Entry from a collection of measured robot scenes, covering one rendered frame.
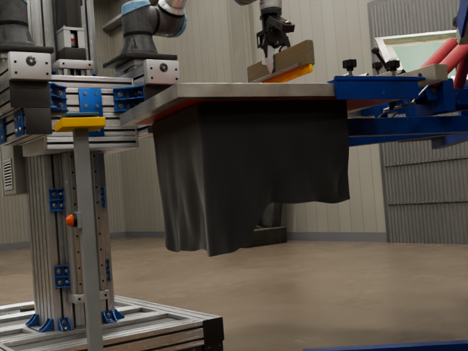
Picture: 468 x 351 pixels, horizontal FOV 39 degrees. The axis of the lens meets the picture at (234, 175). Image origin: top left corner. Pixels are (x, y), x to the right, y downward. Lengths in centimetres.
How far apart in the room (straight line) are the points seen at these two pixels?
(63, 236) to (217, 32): 864
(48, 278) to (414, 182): 564
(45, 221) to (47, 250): 11
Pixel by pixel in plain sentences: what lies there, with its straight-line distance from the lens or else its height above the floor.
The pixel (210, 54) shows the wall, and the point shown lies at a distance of 1118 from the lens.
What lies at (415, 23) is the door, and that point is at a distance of 779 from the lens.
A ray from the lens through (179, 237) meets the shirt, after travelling 206.
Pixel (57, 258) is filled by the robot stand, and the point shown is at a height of 50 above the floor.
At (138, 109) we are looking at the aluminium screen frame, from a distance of 207.
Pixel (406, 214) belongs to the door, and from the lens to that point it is 784.
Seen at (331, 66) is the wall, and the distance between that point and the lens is 878.
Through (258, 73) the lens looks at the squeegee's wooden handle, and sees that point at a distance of 231.
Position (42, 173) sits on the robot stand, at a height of 83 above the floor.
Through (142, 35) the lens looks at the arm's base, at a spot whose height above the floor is 134.
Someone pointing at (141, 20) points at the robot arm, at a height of 140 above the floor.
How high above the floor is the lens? 68
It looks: 2 degrees up
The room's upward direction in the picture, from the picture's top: 4 degrees counter-clockwise
